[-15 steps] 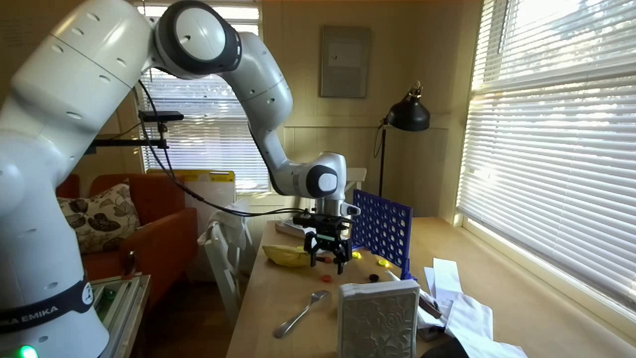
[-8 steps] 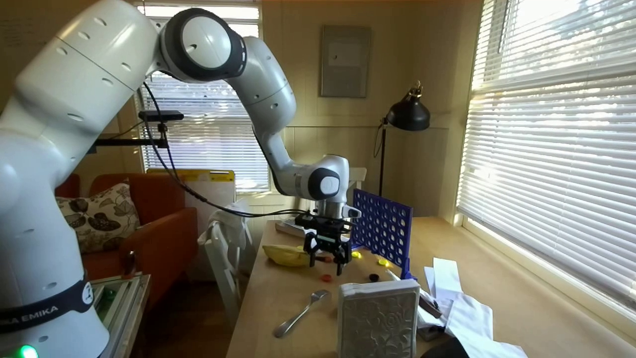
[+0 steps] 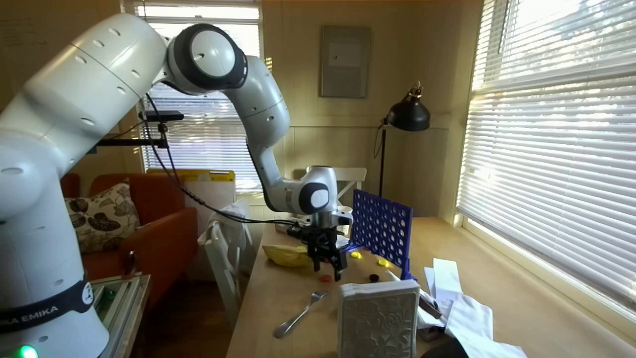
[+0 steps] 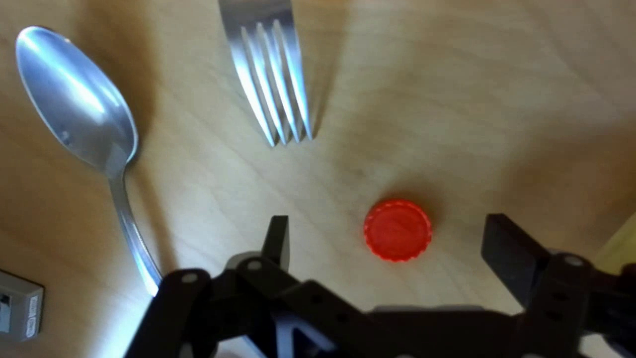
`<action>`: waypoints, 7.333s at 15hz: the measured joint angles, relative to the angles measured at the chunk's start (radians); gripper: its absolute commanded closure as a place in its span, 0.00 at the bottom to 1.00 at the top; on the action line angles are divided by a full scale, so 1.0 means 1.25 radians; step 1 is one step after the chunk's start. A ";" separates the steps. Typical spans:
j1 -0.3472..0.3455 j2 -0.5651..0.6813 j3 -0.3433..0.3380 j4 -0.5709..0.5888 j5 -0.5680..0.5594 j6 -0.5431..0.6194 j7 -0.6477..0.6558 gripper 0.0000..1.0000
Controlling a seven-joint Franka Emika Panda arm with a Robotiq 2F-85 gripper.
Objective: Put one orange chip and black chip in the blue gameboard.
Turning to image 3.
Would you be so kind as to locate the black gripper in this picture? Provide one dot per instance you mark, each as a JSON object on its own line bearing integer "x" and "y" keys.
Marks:
{"x": 327, "y": 240}

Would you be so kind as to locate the orange game chip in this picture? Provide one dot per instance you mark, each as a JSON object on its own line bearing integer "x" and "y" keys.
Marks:
{"x": 325, "y": 280}

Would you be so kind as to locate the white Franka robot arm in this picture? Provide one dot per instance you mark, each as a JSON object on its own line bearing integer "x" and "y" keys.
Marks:
{"x": 80, "y": 93}

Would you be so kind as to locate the yellow game chip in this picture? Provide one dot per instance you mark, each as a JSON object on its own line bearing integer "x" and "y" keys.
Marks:
{"x": 384, "y": 264}
{"x": 357, "y": 256}

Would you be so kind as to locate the black game chip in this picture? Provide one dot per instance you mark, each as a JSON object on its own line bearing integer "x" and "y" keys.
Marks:
{"x": 374, "y": 278}

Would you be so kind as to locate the blue plastic gameboard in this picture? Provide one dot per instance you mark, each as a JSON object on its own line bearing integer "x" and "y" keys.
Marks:
{"x": 380, "y": 230}

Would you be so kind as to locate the yellow banana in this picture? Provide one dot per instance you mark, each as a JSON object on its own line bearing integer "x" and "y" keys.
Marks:
{"x": 287, "y": 256}

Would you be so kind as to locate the white paper cup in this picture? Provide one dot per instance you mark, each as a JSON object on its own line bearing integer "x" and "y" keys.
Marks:
{"x": 343, "y": 218}

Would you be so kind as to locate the illustrated paperback book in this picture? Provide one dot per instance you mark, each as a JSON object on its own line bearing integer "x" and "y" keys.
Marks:
{"x": 289, "y": 232}

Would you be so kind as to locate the silver metal spoon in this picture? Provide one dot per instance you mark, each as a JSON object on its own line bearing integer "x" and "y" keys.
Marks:
{"x": 301, "y": 312}

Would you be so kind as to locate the white patterned tissue box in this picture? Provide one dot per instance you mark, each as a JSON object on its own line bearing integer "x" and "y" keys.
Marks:
{"x": 378, "y": 322}

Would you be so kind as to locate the white wooden chair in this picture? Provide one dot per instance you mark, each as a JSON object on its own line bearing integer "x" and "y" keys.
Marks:
{"x": 221, "y": 272}
{"x": 351, "y": 178}

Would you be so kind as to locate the white quilted towel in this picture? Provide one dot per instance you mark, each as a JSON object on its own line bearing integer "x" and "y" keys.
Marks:
{"x": 235, "y": 230}

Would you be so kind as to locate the white paper sheet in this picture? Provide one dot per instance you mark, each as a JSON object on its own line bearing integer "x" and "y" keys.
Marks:
{"x": 448, "y": 276}
{"x": 474, "y": 326}

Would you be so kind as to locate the black round object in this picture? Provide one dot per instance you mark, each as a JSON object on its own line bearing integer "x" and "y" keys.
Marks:
{"x": 442, "y": 350}

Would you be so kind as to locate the orange armchair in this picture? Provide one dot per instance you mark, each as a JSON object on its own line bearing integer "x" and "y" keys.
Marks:
{"x": 162, "y": 246}

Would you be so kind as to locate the black floor lamp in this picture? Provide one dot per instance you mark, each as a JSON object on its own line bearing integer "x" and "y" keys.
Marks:
{"x": 410, "y": 115}

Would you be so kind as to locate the stacked framed panels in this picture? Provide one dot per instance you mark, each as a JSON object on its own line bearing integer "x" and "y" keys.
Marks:
{"x": 122, "y": 306}

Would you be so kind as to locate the floral patterned cushion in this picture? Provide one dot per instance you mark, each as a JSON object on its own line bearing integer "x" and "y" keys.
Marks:
{"x": 102, "y": 220}

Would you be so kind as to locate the white window blinds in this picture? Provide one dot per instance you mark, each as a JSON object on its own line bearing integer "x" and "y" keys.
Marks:
{"x": 557, "y": 167}

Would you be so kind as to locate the window with white frame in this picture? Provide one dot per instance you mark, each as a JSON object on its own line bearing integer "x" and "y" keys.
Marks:
{"x": 206, "y": 133}

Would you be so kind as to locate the framed wall picture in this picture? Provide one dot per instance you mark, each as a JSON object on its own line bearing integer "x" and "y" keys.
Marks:
{"x": 345, "y": 63}

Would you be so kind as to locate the black camera on stand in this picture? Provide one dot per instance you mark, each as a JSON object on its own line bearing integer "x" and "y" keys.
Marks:
{"x": 162, "y": 117}

